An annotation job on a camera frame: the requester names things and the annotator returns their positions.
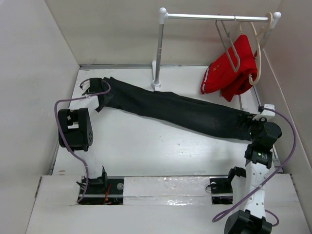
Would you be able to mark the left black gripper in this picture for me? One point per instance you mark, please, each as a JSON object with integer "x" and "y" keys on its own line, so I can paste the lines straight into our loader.
{"x": 102, "y": 90}

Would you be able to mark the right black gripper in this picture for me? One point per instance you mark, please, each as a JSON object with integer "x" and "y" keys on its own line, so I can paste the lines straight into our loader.
{"x": 263, "y": 120}

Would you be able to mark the black denim trousers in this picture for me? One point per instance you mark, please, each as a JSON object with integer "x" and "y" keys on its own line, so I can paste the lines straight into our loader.
{"x": 200, "y": 116}

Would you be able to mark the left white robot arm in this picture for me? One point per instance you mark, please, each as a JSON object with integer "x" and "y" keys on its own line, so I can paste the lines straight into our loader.
{"x": 74, "y": 126}

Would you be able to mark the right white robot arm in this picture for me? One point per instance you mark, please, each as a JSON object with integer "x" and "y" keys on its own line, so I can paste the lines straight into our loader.
{"x": 249, "y": 217}

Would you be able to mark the cream wooden hanger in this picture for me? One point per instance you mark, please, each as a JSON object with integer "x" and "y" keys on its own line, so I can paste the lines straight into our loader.
{"x": 260, "y": 38}

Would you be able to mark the grey metal trouser hanger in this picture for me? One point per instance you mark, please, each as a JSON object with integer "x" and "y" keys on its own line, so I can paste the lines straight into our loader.
{"x": 229, "y": 45}

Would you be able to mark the white and silver clothes rack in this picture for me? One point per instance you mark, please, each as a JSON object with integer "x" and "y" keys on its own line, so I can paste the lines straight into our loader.
{"x": 163, "y": 15}

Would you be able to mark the red garment with white stripes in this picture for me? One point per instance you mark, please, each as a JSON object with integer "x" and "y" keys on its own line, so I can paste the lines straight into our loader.
{"x": 220, "y": 75}

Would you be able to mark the silver foil tape strip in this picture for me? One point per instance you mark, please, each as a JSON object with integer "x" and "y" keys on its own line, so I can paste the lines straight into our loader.
{"x": 167, "y": 190}

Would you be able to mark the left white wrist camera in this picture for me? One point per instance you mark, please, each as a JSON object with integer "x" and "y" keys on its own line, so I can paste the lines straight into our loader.
{"x": 85, "y": 85}

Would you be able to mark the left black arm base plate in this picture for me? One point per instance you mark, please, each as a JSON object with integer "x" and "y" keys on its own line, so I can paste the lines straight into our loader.
{"x": 100, "y": 193}

